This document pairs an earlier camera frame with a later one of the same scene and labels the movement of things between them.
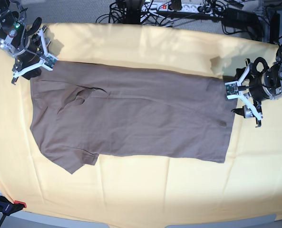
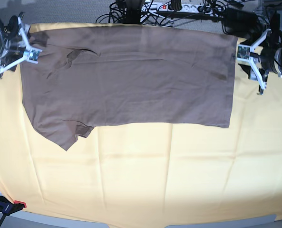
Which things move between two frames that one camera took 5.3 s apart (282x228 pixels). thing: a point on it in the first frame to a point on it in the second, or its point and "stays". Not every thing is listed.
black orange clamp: (0, 204) stays
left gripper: (31, 52) to (13, 48)
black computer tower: (275, 27) stays
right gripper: (256, 90) to (276, 40)
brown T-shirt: (79, 111) to (77, 76)
